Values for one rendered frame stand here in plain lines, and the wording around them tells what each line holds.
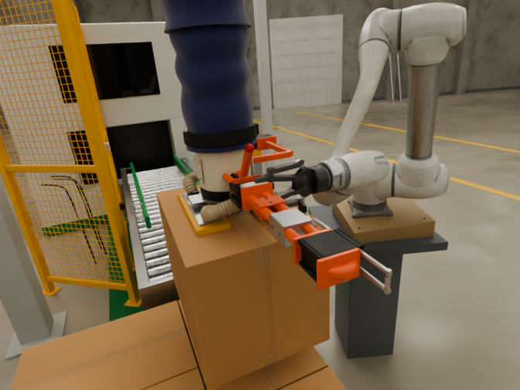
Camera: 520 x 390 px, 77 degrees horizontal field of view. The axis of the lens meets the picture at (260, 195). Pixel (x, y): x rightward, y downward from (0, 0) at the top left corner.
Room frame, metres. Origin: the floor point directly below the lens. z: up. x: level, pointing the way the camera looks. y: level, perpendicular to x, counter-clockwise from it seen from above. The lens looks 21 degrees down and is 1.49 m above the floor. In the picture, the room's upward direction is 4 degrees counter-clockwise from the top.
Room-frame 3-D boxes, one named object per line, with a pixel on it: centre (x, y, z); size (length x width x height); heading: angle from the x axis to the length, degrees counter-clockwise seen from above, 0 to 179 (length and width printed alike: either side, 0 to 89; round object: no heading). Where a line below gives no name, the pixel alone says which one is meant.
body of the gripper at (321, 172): (0.83, -0.13, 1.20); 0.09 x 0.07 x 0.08; 112
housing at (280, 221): (0.58, -0.06, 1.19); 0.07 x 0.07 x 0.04; 20
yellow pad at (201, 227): (0.98, 0.20, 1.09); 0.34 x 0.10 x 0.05; 20
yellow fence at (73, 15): (2.85, 1.32, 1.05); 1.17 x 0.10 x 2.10; 22
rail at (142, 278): (2.33, 1.00, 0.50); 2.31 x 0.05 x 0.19; 22
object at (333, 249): (0.45, -0.10, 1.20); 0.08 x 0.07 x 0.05; 20
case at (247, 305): (1.01, 0.11, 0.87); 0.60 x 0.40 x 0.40; 22
